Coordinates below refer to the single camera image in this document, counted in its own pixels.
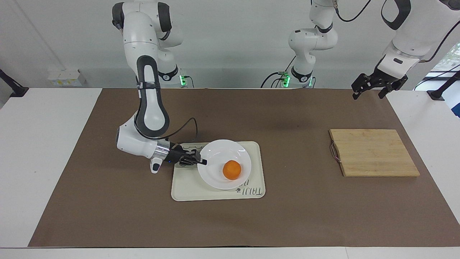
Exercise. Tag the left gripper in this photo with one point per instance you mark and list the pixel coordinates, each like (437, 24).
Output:
(390, 79)

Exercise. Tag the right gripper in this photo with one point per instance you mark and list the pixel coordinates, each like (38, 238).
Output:
(175, 153)

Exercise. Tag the white round plate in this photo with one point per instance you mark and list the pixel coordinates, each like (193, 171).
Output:
(219, 151)

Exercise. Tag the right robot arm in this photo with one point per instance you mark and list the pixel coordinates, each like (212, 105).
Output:
(143, 43)

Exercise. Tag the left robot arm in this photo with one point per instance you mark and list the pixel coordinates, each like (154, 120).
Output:
(413, 32)

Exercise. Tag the cream plastic tray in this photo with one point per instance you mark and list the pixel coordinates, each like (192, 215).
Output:
(187, 183)

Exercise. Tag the orange fruit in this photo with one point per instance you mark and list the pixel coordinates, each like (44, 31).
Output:
(231, 170)

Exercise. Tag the black stand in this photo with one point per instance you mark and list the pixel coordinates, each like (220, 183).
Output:
(436, 94)
(16, 90)

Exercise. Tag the bamboo cutting board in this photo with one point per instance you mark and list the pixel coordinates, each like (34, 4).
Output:
(373, 153)

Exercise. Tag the white wall socket box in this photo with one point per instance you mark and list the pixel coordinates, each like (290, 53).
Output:
(66, 78)

